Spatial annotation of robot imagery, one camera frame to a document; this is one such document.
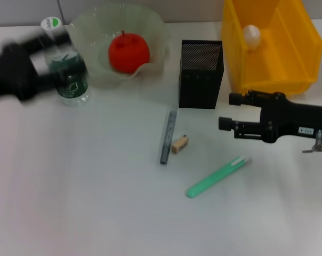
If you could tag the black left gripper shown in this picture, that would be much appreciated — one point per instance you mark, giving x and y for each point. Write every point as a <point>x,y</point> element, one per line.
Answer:
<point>11,72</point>

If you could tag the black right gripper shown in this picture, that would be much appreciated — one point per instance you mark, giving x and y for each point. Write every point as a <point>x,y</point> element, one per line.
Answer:
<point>286,120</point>

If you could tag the mint green pen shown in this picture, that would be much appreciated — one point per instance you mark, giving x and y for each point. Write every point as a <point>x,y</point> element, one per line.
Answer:
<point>217,174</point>

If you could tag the clear water bottle green label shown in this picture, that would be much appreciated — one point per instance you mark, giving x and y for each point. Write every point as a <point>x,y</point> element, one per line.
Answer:
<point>70,93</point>

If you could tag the red orange fruit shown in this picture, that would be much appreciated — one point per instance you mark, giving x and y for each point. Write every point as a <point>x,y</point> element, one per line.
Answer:
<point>129,53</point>

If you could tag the pale green glass fruit bowl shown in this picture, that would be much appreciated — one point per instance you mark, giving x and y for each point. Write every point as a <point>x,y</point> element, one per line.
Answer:
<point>155,40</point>

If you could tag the white paper ball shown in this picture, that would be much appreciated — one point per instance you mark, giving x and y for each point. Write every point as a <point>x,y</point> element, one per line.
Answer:
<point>252,36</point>

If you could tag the yellow plastic storage bin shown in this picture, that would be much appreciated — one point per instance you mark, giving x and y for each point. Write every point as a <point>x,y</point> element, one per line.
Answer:
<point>283,53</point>

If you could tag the grey pen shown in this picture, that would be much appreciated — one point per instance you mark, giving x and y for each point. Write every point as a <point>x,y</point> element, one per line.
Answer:
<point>168,136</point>

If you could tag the black mesh pen holder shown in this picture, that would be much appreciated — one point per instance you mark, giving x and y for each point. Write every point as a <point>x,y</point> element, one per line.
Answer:
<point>201,80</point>

